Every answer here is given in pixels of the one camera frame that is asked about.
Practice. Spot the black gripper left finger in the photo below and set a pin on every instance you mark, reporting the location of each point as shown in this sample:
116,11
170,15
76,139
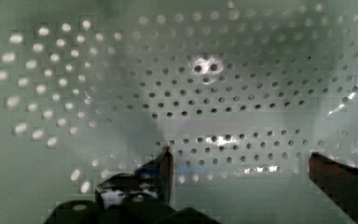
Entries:
153,178

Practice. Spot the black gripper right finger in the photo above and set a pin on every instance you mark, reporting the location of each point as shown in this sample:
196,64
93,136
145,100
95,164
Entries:
338,181

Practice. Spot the green plastic strainer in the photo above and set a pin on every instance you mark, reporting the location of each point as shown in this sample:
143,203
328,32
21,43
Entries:
240,91

